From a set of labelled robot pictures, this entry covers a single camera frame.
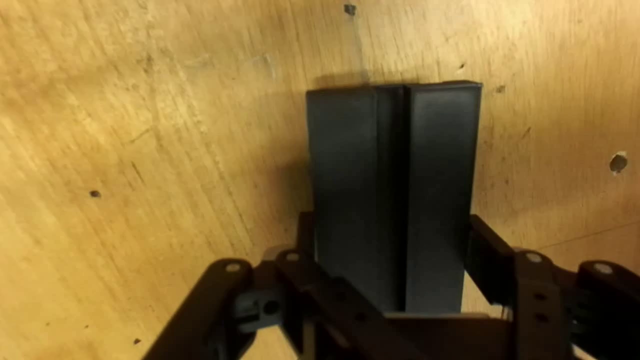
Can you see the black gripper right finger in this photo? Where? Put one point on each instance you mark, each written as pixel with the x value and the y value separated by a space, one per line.
pixel 554 311

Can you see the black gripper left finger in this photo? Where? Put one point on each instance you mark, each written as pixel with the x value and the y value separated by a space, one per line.
pixel 230 305

